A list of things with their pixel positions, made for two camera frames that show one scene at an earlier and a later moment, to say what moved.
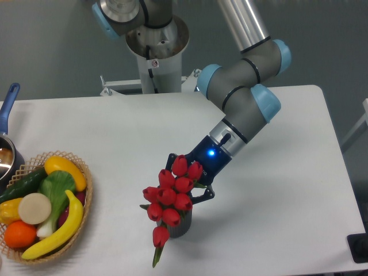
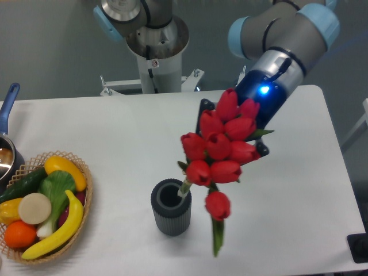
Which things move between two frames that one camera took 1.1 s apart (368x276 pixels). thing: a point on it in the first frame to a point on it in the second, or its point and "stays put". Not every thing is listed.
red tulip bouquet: [172, 195] to [227, 138]
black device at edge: [358, 246] stays put
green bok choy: [55, 185] stays put
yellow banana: [75, 217] stays put
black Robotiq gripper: [214, 159] to [268, 93]
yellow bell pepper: [9, 211] stays put
